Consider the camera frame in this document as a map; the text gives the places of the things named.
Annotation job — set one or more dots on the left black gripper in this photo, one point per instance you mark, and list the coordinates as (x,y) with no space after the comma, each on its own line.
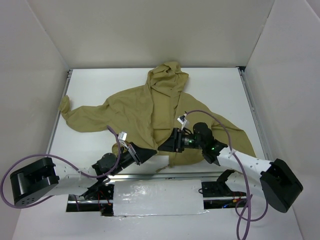
(135,154)

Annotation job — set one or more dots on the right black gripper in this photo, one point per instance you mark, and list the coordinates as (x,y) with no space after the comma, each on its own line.
(177,140)

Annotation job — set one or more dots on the tan hooded zip jacket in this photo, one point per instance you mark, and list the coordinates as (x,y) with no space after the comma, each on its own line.
(148,113)

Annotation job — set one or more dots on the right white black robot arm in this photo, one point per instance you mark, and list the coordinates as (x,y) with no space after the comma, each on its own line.
(279,185)

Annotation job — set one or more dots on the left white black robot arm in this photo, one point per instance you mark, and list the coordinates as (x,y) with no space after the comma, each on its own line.
(52,175)

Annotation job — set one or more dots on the white foil covered panel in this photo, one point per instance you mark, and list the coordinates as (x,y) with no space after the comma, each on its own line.
(157,198)

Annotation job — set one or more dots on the front aluminium rail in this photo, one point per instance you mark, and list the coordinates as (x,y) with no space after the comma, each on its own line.
(167,176)

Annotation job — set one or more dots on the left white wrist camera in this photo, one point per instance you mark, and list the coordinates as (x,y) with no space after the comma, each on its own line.
(122,136)

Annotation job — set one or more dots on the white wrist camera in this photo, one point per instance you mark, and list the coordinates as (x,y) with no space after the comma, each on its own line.
(183,121)
(122,136)

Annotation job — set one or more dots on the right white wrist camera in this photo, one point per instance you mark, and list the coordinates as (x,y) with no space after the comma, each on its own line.
(183,121)

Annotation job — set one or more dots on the right aluminium side rail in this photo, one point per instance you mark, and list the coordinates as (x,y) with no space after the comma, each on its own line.
(253,109)

